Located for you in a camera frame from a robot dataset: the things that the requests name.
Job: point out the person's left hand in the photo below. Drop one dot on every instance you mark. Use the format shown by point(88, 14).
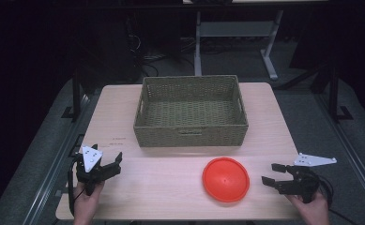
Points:
point(86, 204)

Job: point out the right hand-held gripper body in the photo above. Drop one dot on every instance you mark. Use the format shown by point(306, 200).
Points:
point(299, 182)

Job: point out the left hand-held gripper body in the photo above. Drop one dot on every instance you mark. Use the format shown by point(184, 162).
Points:
point(91, 162)

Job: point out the red plastic disc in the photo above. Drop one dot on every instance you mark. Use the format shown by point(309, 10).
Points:
point(225, 179)

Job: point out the green woven basket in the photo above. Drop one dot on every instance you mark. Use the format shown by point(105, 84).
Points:
point(190, 112)

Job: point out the black metal stand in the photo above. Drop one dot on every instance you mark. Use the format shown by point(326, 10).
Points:
point(76, 93)
point(335, 93)

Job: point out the person's right hand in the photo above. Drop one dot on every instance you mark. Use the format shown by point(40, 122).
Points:
point(311, 211)

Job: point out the aluminium floor rail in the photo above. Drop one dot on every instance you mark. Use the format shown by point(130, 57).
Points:
point(349, 146)
point(52, 162)

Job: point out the white metal desk frame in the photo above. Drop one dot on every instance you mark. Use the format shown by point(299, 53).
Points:
point(236, 29)

